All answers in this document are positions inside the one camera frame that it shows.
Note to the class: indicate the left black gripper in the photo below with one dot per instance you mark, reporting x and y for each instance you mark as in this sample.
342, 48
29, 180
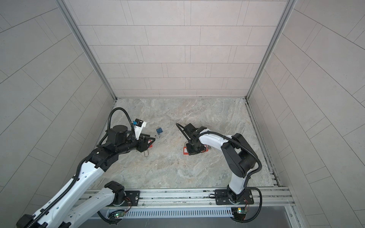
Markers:
143, 141

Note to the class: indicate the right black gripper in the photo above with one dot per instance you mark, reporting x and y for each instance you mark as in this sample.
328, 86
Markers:
191, 152

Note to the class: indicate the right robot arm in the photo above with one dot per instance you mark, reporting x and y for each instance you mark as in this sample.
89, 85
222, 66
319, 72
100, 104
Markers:
242, 161

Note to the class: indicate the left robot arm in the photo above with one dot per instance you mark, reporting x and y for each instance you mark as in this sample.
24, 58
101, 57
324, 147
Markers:
110, 203

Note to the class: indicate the small blue padlock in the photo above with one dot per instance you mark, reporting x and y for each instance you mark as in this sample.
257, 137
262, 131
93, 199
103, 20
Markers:
158, 131

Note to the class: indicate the right green circuit board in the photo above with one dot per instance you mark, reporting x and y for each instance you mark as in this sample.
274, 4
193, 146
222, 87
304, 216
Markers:
239, 214

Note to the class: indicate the green circuit board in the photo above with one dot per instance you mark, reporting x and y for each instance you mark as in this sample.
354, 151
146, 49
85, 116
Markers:
239, 214
118, 214

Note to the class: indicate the left green circuit board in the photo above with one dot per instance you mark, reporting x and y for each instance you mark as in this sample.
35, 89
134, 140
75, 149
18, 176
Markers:
118, 214

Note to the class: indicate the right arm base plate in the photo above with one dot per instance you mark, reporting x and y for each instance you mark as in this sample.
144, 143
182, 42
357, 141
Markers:
228, 197

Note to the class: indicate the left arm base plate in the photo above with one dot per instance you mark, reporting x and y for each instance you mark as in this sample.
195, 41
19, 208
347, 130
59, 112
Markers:
125, 199

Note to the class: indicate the white slotted cable duct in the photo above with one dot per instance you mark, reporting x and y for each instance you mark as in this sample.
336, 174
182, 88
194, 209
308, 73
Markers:
176, 213

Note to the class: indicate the aluminium mounting rail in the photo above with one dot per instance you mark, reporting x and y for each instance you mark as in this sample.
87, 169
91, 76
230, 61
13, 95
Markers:
206, 197

